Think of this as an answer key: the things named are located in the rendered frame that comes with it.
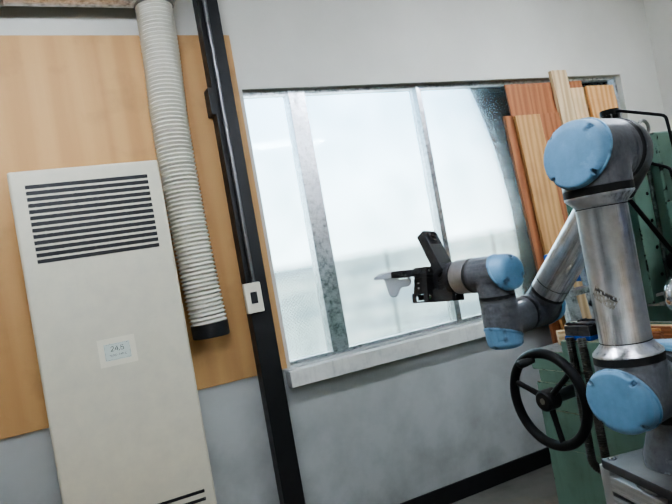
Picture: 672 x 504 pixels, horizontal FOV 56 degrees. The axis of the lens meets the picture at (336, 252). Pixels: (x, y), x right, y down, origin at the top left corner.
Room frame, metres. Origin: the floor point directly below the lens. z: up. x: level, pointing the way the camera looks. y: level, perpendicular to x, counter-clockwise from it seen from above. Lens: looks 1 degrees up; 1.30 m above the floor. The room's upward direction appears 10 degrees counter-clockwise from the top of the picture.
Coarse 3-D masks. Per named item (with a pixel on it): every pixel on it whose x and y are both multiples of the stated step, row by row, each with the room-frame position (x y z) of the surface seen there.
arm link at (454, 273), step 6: (468, 258) 1.35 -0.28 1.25; (456, 264) 1.35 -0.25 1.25; (462, 264) 1.33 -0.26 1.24; (450, 270) 1.35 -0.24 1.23; (456, 270) 1.34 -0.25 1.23; (450, 276) 1.35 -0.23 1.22; (456, 276) 1.33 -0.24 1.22; (450, 282) 1.35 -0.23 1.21; (456, 282) 1.34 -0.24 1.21; (462, 282) 1.39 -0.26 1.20; (456, 288) 1.35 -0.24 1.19; (462, 288) 1.34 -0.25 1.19
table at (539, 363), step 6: (540, 348) 2.06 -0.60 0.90; (546, 348) 2.04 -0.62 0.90; (552, 348) 2.03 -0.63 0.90; (558, 348) 2.01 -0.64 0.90; (540, 360) 2.02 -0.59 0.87; (546, 360) 2.00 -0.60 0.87; (534, 366) 2.05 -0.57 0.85; (540, 366) 2.03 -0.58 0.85; (546, 366) 2.00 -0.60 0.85; (552, 366) 1.98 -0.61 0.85; (564, 372) 1.82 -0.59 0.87; (582, 378) 1.76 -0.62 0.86
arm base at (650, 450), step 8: (664, 424) 1.14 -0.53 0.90; (648, 432) 1.18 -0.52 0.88; (656, 432) 1.15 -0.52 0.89; (664, 432) 1.14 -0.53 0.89; (648, 440) 1.17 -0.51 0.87; (656, 440) 1.15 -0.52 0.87; (664, 440) 1.14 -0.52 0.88; (648, 448) 1.17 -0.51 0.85; (656, 448) 1.15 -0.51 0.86; (664, 448) 1.14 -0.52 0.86; (648, 456) 1.17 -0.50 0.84; (656, 456) 1.15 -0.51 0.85; (664, 456) 1.13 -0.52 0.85; (648, 464) 1.17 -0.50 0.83; (656, 464) 1.15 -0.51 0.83; (664, 464) 1.13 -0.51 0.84; (664, 472) 1.13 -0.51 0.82
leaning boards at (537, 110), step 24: (552, 72) 3.60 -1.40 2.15; (528, 96) 3.54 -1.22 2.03; (552, 96) 3.61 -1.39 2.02; (576, 96) 3.68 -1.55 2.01; (600, 96) 3.72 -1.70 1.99; (504, 120) 3.42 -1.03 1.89; (528, 120) 3.44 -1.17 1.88; (552, 120) 3.56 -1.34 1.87; (528, 144) 3.42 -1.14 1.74; (528, 168) 3.40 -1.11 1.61; (528, 192) 3.41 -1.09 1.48; (552, 192) 3.44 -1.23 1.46; (528, 216) 3.39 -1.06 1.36; (552, 216) 3.42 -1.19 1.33; (552, 240) 3.40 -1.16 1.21; (552, 336) 3.36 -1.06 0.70
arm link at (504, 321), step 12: (480, 300) 1.30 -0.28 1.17; (492, 300) 1.27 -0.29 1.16; (504, 300) 1.27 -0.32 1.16; (516, 300) 1.29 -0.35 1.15; (528, 300) 1.33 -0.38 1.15; (492, 312) 1.27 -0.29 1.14; (504, 312) 1.27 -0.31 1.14; (516, 312) 1.28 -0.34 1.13; (528, 312) 1.30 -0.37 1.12; (492, 324) 1.28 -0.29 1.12; (504, 324) 1.27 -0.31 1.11; (516, 324) 1.27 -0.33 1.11; (528, 324) 1.30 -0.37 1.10; (492, 336) 1.28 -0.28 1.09; (504, 336) 1.27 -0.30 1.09; (516, 336) 1.27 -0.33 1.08; (492, 348) 1.29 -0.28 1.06; (504, 348) 1.27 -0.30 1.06
